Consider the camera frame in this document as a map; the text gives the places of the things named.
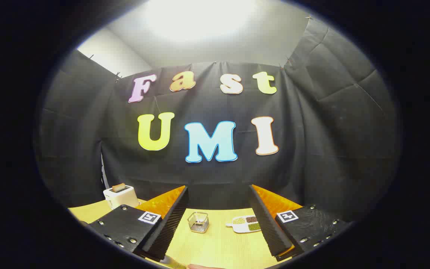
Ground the white divided dish with beans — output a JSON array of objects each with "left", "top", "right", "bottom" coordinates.
[{"left": 225, "top": 216, "right": 262, "bottom": 234}]

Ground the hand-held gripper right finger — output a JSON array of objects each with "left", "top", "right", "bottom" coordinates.
[{"left": 249, "top": 185, "right": 352, "bottom": 262}]

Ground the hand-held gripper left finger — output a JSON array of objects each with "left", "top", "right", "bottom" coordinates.
[{"left": 88, "top": 185, "right": 189, "bottom": 262}]

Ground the white toaster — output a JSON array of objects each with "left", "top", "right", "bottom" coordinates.
[{"left": 103, "top": 186, "right": 139, "bottom": 210}]

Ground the wooden table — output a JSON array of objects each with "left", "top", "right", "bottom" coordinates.
[{"left": 68, "top": 200, "right": 294, "bottom": 269}]

